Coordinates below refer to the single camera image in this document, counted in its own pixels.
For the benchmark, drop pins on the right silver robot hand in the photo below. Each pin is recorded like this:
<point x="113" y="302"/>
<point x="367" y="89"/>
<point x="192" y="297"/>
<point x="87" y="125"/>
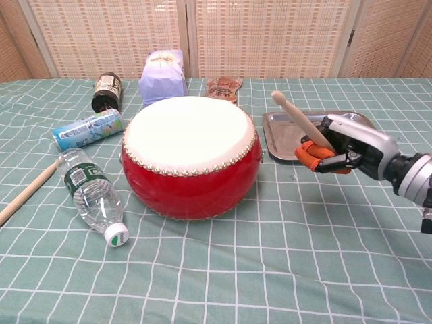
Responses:
<point x="368" y="141"/>

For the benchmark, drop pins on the wooden drumstick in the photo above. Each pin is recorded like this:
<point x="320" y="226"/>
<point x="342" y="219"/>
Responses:
<point x="300" y="119"/>
<point x="27" y="191"/>

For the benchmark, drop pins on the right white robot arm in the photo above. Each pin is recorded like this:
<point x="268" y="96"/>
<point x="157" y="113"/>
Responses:
<point x="415" y="175"/>

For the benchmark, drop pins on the square metal tray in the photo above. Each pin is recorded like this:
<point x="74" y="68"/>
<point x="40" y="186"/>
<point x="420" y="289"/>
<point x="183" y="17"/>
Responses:
<point x="283" y="135"/>

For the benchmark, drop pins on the red drum white skin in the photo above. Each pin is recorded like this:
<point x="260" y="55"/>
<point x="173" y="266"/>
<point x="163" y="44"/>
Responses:
<point x="189" y="189"/>

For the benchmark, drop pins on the bamboo folding screen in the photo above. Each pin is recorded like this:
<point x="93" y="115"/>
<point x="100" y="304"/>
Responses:
<point x="270" y="33"/>

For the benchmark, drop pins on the brown sauce pouch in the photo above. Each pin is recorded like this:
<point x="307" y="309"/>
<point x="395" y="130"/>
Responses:
<point x="222" y="88"/>

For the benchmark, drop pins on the green checked tablecloth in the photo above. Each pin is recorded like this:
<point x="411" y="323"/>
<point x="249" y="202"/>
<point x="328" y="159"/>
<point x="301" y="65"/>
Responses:
<point x="270" y="270"/>

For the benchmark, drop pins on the lavender paper bag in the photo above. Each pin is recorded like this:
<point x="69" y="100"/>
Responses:
<point x="162" y="81"/>

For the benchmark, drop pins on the dark brown glass bottle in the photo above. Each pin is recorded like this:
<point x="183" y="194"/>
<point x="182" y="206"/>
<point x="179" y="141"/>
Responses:
<point x="107" y="91"/>

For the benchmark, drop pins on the blue green drink can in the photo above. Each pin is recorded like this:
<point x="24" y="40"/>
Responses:
<point x="87" y="130"/>

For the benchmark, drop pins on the clear water bottle green label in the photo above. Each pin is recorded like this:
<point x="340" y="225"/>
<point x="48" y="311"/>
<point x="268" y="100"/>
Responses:
<point x="91" y="192"/>

